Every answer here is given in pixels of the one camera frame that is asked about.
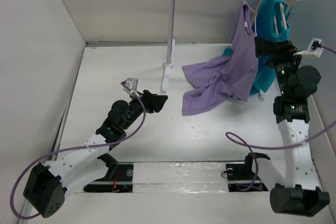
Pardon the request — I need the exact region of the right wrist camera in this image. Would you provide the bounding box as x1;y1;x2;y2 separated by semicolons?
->
294;38;323;59

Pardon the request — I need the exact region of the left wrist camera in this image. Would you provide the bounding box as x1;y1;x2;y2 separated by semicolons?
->
123;78;139;97

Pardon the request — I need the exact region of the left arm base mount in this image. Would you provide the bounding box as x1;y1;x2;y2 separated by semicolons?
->
83;154;134;193

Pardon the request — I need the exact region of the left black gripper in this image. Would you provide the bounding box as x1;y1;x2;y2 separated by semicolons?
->
121;90;166;130

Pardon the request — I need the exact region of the purple t-shirt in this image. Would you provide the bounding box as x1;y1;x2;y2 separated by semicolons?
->
182;1;258;116

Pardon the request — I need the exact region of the wooden hanger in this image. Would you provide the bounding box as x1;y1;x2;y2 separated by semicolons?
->
274;2;287;35

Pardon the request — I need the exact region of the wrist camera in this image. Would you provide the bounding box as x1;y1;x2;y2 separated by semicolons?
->
294;38;323;59
123;78;139;97

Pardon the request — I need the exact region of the pink wire hanger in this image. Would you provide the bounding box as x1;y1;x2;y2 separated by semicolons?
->
243;0;262;35

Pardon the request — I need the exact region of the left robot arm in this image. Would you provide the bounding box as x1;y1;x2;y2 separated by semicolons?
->
23;90;168;218

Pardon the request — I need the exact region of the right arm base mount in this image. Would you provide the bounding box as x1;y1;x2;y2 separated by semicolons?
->
221;153;268;193

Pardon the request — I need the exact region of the teal t-shirt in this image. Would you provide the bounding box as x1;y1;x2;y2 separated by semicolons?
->
222;0;291;96

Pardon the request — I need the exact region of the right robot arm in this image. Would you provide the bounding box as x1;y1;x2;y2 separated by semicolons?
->
242;36;330;217

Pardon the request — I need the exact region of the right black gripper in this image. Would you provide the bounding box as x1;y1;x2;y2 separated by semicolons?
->
255;35;306;96

